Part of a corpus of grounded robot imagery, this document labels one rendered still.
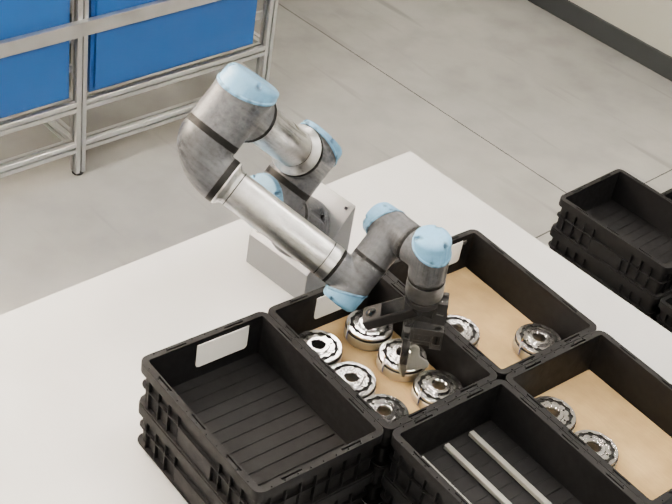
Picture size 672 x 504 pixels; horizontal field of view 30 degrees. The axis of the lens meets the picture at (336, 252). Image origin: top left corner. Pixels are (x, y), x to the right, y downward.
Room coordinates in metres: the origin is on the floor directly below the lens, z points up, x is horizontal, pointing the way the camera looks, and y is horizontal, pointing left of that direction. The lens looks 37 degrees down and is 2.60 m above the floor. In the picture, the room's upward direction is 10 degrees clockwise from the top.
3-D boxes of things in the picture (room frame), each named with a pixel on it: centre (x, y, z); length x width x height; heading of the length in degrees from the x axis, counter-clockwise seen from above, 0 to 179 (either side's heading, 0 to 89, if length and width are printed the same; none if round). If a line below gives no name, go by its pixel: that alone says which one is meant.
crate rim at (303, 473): (1.71, 0.09, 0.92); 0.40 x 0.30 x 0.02; 44
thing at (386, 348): (1.98, -0.18, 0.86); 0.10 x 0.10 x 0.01
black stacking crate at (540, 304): (2.13, -0.34, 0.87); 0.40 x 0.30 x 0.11; 44
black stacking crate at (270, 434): (1.71, 0.09, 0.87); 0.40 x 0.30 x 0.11; 44
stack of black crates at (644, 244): (3.06, -0.86, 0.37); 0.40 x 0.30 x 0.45; 48
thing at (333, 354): (1.96, 0.00, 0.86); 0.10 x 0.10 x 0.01
